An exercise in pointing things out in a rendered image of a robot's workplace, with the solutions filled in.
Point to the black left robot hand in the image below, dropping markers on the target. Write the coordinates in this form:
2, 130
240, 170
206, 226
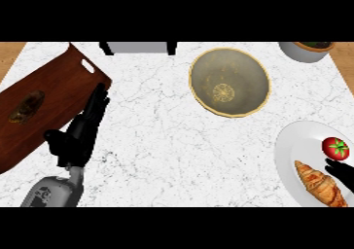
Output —
79, 133

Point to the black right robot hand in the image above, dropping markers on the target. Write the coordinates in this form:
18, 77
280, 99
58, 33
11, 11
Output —
346, 175

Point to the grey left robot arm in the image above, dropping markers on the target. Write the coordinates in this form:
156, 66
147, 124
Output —
55, 191

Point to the golden brown croissant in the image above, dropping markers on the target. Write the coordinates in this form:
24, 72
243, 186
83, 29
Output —
321, 186

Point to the white plate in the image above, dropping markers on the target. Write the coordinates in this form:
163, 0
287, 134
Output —
303, 152

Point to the olive bowl with gold rim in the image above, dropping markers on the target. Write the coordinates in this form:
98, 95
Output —
228, 82

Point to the red tomato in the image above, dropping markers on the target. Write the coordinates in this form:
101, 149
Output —
335, 148

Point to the dark brown wooden cutting board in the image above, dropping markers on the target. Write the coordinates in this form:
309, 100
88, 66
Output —
45, 103

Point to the grey appliance with black legs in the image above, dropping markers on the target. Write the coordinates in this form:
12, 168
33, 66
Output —
138, 48

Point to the grey pot with brown rim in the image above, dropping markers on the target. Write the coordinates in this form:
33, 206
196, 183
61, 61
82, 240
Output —
309, 50

